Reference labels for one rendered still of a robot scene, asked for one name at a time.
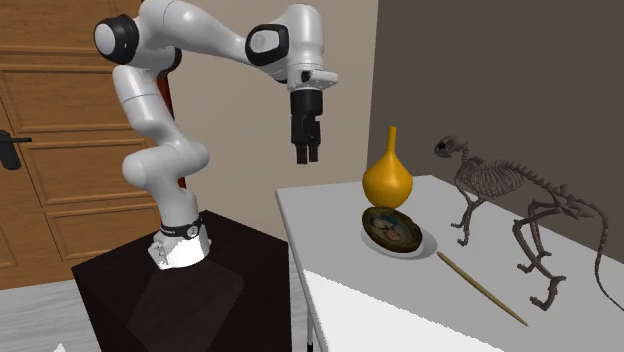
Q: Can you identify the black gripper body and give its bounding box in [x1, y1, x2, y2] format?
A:
[289, 88, 324, 145]

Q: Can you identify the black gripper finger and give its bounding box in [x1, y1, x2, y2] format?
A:
[295, 119, 310, 165]
[307, 119, 321, 163]

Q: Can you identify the yellow bulb vase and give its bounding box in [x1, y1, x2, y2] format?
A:
[362, 126, 415, 209]

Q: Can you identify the white table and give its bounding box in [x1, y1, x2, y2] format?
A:
[275, 174, 624, 352]

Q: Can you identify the round framed portrait plate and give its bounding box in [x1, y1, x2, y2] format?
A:
[361, 205, 424, 254]

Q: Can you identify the dark robot stand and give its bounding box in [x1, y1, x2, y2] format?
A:
[70, 209, 293, 352]

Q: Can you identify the grey animal skeleton figure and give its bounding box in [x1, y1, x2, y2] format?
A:
[433, 135, 624, 313]

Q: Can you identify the thin wooden stick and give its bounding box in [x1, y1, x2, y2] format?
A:
[436, 250, 530, 327]

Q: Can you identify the brown wooden door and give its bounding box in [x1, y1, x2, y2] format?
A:
[0, 0, 173, 292]

